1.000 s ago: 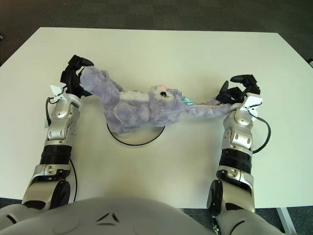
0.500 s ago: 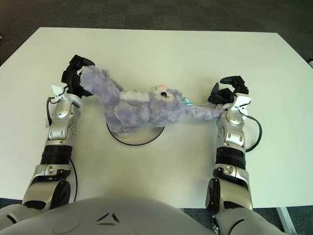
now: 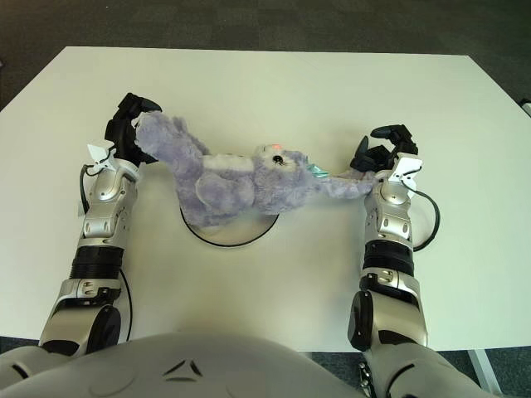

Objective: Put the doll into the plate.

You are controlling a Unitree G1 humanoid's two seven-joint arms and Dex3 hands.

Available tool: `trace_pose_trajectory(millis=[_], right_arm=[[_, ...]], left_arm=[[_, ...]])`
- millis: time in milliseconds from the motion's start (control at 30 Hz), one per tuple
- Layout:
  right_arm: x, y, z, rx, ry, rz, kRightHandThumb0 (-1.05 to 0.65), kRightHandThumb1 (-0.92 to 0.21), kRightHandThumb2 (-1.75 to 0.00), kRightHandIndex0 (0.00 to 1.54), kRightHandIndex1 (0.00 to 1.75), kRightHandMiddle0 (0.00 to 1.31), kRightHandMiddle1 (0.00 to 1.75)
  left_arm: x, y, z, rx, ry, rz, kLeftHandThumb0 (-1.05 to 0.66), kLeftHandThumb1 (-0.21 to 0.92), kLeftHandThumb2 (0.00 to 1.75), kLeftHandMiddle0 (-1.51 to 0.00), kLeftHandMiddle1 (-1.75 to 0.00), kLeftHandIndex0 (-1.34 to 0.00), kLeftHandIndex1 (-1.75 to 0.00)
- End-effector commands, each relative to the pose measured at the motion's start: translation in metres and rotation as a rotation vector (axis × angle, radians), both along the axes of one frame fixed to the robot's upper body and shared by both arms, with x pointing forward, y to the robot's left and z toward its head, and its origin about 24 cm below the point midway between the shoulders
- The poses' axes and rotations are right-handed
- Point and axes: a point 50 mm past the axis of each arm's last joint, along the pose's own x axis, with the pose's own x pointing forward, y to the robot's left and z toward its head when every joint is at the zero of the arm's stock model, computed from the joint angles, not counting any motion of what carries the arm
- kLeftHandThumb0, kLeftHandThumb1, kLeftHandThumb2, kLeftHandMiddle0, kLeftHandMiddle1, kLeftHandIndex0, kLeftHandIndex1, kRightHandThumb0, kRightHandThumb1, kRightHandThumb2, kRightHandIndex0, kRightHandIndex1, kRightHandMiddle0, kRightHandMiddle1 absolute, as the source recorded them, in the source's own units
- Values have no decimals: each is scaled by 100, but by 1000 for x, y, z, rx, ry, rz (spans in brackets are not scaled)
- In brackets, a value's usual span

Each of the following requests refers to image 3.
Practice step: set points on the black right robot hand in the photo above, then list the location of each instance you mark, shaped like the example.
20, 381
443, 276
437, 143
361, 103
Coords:
383, 155

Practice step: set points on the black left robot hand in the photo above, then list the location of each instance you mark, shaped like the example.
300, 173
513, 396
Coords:
122, 134

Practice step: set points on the purple plush rabbit doll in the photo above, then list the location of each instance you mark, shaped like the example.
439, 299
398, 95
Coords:
245, 182

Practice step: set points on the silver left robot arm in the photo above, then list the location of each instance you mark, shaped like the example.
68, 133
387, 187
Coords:
99, 232

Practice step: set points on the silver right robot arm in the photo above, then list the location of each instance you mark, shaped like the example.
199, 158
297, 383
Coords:
390, 248

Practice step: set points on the white plate with black rim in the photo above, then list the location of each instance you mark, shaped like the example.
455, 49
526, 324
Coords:
230, 232

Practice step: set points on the small dark floor object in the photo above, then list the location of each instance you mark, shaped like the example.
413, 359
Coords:
527, 105

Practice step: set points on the grey metal table leg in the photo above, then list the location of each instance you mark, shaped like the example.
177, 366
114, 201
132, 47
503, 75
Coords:
481, 371

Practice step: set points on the grey robot torso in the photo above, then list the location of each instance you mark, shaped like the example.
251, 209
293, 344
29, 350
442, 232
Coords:
207, 369

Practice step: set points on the black bracket with screws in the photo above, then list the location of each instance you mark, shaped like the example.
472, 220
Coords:
365, 379

